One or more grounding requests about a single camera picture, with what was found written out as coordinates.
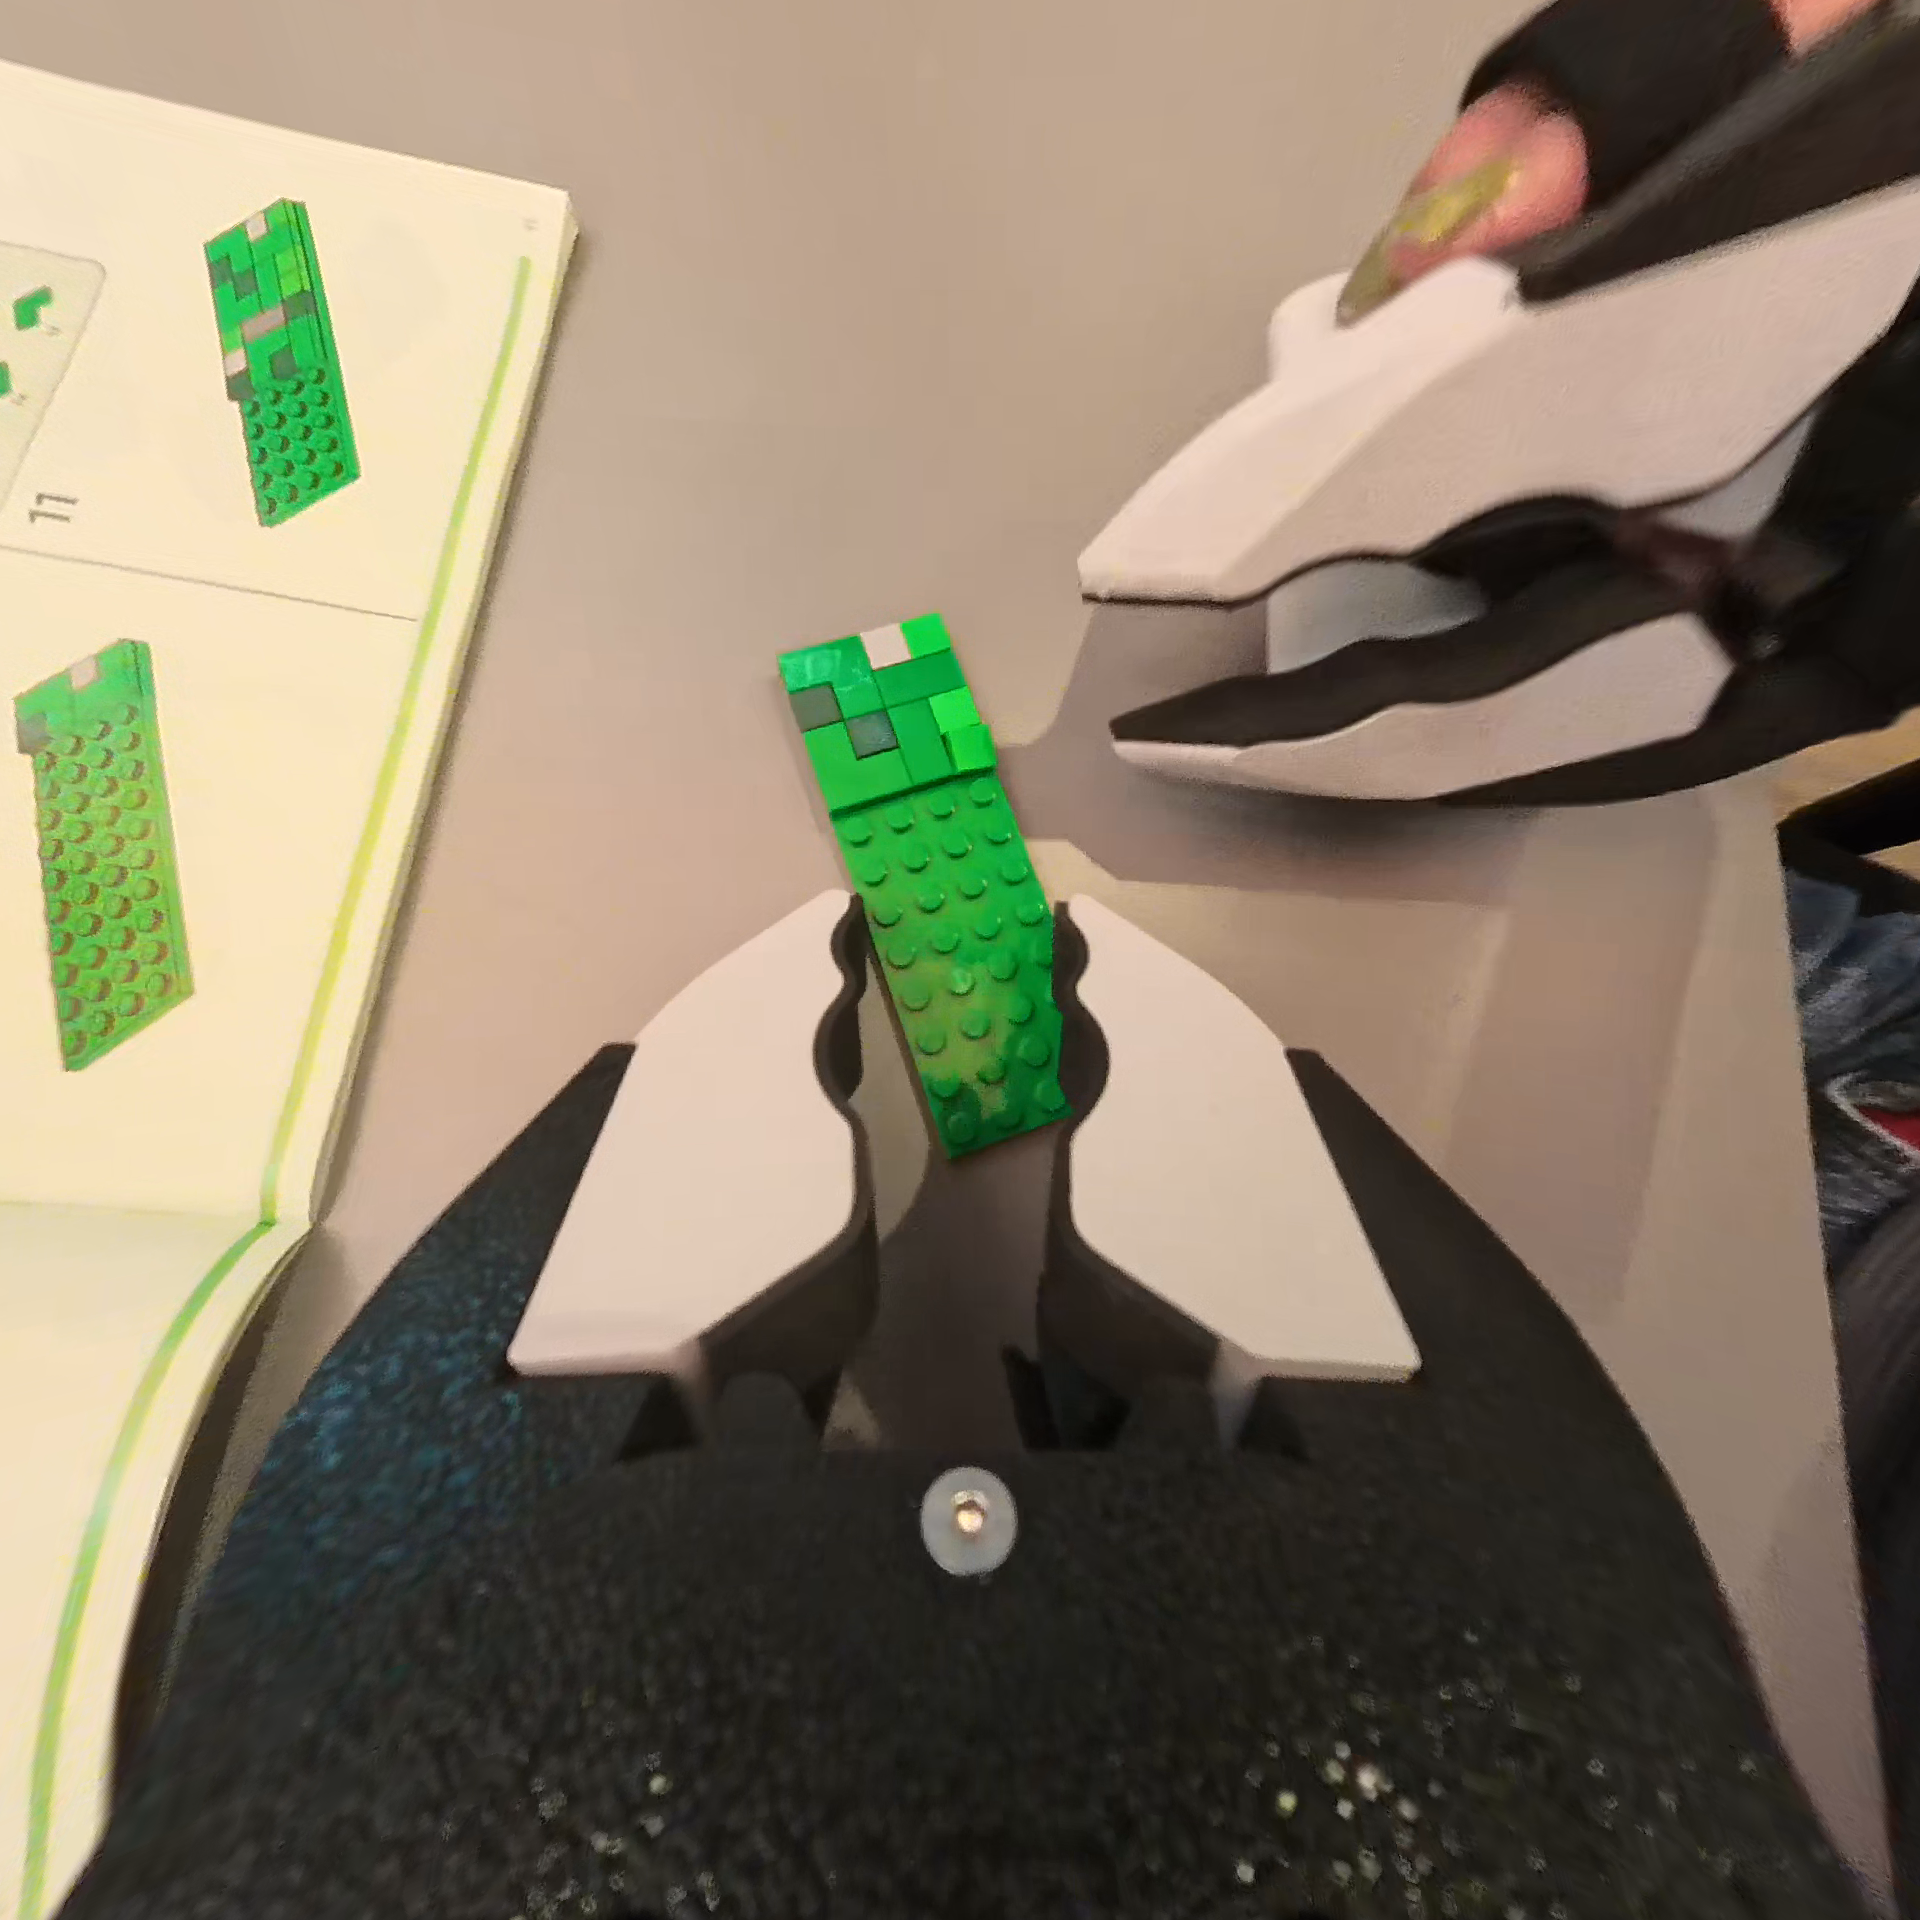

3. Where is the green studded brick plate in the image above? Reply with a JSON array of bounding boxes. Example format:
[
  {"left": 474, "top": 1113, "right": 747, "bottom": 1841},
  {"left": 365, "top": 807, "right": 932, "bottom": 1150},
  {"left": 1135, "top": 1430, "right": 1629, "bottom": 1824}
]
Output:
[{"left": 773, "top": 612, "right": 1078, "bottom": 1165}]

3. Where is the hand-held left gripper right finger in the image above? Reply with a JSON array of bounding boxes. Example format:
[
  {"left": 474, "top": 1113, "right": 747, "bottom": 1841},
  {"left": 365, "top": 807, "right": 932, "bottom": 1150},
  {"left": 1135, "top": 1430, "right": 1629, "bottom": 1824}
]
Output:
[{"left": 1040, "top": 896, "right": 1424, "bottom": 1384}]

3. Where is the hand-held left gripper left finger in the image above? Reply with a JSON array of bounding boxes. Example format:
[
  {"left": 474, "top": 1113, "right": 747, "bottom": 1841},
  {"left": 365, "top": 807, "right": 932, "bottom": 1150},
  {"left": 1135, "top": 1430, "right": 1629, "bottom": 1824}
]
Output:
[{"left": 511, "top": 892, "right": 882, "bottom": 1383}]

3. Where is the building instruction booklet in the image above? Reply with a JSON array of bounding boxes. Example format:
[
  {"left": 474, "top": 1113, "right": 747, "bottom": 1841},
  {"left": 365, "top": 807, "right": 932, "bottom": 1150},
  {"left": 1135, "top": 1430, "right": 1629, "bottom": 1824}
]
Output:
[{"left": 0, "top": 61, "right": 582, "bottom": 1920}]

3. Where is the person's leg in jeans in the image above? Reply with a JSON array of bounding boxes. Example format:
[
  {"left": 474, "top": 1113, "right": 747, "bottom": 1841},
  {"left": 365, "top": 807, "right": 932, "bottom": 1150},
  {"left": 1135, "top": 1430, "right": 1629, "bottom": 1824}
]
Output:
[{"left": 1778, "top": 796, "right": 1920, "bottom": 1562}]

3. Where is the person's right hand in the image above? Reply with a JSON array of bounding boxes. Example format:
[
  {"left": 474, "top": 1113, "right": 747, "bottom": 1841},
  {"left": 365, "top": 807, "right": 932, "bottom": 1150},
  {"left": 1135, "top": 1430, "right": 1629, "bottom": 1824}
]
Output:
[{"left": 1337, "top": 0, "right": 1920, "bottom": 325}]

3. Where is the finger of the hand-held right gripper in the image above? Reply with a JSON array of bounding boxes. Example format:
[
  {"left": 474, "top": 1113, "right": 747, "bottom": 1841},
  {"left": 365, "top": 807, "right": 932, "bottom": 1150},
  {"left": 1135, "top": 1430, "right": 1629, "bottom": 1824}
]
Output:
[
  {"left": 1108, "top": 586, "right": 1759, "bottom": 807},
  {"left": 1078, "top": 188, "right": 1920, "bottom": 611}
]

